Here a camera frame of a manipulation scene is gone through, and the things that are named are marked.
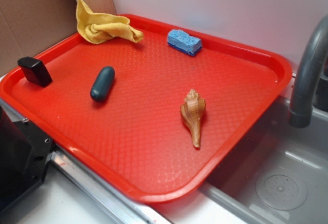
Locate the small black box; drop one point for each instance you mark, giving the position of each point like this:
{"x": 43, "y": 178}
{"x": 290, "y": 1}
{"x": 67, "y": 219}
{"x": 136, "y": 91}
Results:
{"x": 35, "y": 71}

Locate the red plastic tray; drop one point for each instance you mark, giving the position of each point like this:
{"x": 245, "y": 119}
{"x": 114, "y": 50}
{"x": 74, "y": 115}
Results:
{"x": 136, "y": 139}

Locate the brown spiral seashell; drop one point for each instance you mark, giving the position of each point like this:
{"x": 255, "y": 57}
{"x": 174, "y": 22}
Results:
{"x": 192, "y": 112}

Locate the dark green oval capsule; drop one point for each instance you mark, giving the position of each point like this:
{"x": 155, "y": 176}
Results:
{"x": 102, "y": 84}

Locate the blue sponge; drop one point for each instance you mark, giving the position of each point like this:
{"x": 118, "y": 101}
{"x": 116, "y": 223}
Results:
{"x": 183, "y": 42}

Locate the yellow crumpled cloth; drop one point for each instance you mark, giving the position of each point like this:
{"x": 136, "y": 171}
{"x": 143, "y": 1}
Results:
{"x": 98, "y": 28}

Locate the grey sink faucet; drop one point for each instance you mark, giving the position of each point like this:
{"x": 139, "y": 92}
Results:
{"x": 310, "y": 86}

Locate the grey plastic sink basin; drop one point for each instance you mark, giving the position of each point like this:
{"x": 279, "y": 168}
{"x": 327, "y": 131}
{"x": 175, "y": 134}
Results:
{"x": 276, "y": 173}

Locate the brown cardboard panel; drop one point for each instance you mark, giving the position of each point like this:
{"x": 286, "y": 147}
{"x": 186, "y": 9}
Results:
{"x": 29, "y": 27}

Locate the silver metal rail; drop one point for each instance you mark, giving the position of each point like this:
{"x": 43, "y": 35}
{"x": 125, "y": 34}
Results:
{"x": 71, "y": 193}

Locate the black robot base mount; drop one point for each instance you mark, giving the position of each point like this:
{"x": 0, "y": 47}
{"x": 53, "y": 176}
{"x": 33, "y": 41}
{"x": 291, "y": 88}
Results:
{"x": 25, "y": 152}

